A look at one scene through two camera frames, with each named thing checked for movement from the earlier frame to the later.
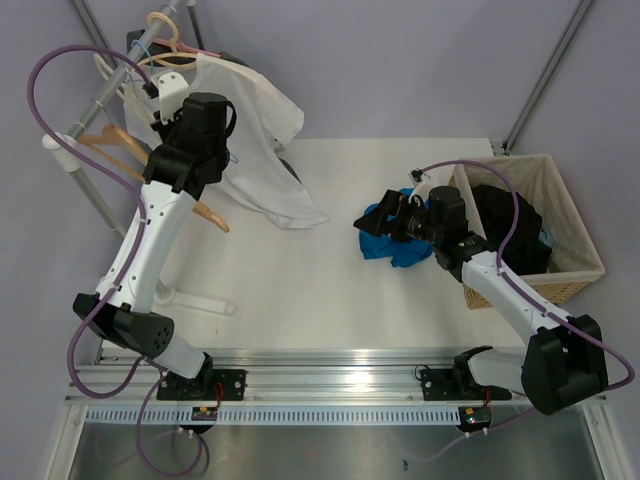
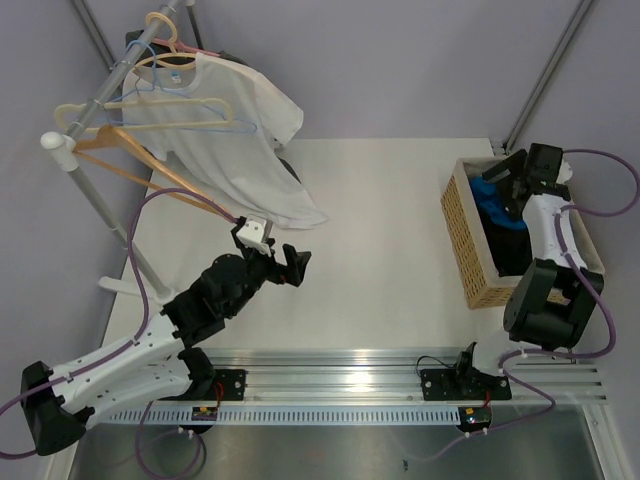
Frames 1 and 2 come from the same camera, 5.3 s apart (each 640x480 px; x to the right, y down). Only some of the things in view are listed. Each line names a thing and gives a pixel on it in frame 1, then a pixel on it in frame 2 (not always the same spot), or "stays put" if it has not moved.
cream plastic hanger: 138,117 -> 158,100
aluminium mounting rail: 132,376 stays put
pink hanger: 183,47 stays put
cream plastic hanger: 174,52 stays put
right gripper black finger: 377,222 -> 507,167
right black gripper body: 411,221 -> 519,176
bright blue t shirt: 400,253 -> 490,198
